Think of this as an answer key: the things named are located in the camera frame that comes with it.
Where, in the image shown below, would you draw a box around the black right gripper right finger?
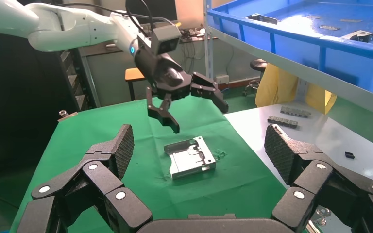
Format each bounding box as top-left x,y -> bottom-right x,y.
264,124 -> 373,233

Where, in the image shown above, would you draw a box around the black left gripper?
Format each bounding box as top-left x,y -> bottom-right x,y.
134,41 -> 230,135

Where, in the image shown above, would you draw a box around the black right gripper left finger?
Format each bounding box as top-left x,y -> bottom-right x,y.
16,124 -> 153,233

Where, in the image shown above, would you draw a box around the large sheet metal bracket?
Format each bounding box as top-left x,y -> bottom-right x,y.
163,136 -> 217,180

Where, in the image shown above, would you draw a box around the grey metal clip strip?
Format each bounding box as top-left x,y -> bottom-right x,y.
280,106 -> 313,118
267,115 -> 300,130

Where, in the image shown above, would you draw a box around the wooden top stool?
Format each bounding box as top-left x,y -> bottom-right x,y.
124,67 -> 147,101

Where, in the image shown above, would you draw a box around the green table cloth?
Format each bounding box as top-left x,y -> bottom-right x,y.
9,95 -> 287,233

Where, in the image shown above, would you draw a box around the grey desk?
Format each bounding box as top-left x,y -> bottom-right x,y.
80,29 -> 218,107

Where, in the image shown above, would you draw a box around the yellow plastic bag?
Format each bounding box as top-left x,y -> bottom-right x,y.
254,63 -> 338,116

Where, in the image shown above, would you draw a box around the black computer monitor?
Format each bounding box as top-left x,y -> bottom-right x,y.
126,0 -> 178,24

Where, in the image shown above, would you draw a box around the white metal shelf board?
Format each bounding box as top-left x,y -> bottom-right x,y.
207,25 -> 373,119

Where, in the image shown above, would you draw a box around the black robot torso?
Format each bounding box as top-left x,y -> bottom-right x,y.
0,35 -> 81,176

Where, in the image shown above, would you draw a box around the blue plastic bin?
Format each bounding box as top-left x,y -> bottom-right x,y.
207,0 -> 373,96

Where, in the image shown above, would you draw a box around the white wall outlet box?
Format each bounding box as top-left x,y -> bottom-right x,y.
215,74 -> 231,85

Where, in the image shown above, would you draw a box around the grey perforated shelf post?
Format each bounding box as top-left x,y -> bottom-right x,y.
204,0 -> 215,83

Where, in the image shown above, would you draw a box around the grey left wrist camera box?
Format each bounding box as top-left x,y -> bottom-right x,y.
150,24 -> 182,55

